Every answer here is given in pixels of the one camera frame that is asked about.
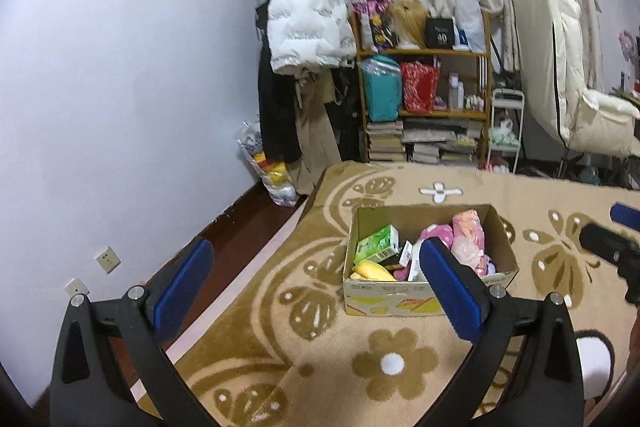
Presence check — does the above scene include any green tissue pack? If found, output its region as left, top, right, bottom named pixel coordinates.
left=354, top=225, right=399, bottom=265

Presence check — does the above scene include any black hanging coat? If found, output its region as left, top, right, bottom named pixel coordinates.
left=256, top=2, right=302, bottom=164

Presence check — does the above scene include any beige brown patterned rug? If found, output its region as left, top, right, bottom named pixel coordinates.
left=168, top=162, right=639, bottom=426

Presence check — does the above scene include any open cardboard box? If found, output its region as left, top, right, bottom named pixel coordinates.
left=343, top=204, right=518, bottom=317

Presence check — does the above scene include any lower white wall socket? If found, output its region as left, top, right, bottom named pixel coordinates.
left=64, top=277, right=90, bottom=298

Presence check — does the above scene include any beige hanging coat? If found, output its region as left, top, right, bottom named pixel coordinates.
left=288, top=70, right=342, bottom=195

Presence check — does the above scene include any teal bag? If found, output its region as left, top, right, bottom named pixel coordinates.
left=359, top=54, right=401, bottom=122

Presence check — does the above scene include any clear bag of toys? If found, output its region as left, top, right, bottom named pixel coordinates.
left=234, top=121, right=298, bottom=208

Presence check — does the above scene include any white wall socket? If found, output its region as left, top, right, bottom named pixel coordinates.
left=64, top=277, right=90, bottom=298
left=94, top=246, right=120, bottom=274

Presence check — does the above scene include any yellow plush toy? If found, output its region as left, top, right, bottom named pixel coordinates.
left=349, top=260, right=396, bottom=282

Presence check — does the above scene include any pink plastic pack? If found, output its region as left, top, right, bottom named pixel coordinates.
left=451, top=209, right=489, bottom=277

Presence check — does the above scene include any pink plush bear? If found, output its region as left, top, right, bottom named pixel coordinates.
left=418, top=225, right=454, bottom=248

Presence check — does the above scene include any white metal cart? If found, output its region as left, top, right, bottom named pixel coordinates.
left=485, top=88, right=525, bottom=173

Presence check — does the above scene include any blonde wig head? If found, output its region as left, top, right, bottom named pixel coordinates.
left=390, top=0, right=427, bottom=49

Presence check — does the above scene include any white puffer jacket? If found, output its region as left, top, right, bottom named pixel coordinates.
left=267, top=0, right=356, bottom=77

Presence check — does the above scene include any white chair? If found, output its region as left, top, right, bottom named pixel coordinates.
left=512, top=0, right=639, bottom=158

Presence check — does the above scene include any stack of books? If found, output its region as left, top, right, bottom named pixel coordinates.
left=366, top=120, right=407, bottom=162

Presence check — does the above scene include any red patterned bag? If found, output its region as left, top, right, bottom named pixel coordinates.
left=400, top=62, right=440, bottom=113

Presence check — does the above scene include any upper white wall socket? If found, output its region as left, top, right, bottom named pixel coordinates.
left=94, top=246, right=120, bottom=274

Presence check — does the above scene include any black box marked 40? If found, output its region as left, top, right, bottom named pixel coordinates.
left=425, top=17, right=454, bottom=50

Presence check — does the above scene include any wooden shelf unit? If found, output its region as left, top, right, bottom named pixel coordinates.
left=350, top=13, right=492, bottom=169

